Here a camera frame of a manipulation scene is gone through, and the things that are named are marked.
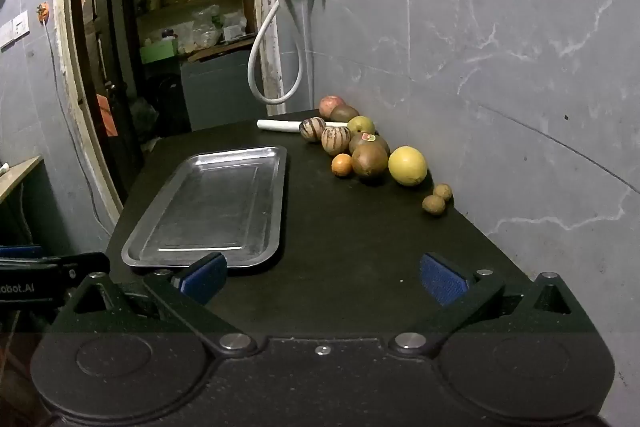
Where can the large brown fruit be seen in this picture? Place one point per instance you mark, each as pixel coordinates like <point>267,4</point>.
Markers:
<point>370,161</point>

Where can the grey cabinet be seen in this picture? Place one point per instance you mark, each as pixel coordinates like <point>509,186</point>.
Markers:
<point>220,92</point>

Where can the white wall switch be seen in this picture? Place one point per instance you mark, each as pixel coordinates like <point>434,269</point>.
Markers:
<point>20,26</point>

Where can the red apple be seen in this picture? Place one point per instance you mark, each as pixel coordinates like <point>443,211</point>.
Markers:
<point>330,104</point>

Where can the small orange tangerine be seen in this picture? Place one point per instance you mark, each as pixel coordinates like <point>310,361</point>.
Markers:
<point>342,165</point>

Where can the reddish brown fruit with sticker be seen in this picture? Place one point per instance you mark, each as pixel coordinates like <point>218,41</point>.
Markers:
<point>372,142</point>

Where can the small brown longan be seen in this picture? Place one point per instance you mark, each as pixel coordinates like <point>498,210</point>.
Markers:
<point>433,205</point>
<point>442,192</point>

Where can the green pear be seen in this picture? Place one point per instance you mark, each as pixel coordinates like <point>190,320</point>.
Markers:
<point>362,124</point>

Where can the orange wall plug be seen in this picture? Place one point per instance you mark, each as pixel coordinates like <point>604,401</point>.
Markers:
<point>43,13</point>

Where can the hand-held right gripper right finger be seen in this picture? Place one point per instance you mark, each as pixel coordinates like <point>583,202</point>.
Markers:
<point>442,283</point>

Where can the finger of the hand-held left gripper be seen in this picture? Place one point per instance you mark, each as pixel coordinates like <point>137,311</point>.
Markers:
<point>20,251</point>

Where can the rectangular metal tray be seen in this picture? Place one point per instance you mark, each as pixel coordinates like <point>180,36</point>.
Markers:
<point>215,207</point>

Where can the brown kiwi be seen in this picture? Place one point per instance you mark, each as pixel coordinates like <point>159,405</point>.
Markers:
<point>345,112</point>

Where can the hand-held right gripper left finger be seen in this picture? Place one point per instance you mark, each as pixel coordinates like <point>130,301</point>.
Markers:
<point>205,278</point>

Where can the white tube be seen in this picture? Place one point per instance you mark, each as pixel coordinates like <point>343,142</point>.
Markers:
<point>277,125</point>

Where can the yellow citrus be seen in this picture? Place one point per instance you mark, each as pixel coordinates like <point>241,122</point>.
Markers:
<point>408,165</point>

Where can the green box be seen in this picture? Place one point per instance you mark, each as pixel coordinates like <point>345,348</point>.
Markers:
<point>159,51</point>

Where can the light wooden side table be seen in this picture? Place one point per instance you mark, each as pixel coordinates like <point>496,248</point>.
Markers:
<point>17,174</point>

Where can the dark wooden door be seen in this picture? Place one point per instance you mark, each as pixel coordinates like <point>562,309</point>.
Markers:
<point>102,72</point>

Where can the striped pepino melon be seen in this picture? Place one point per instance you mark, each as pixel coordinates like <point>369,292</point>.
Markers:
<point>312,129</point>
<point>335,140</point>

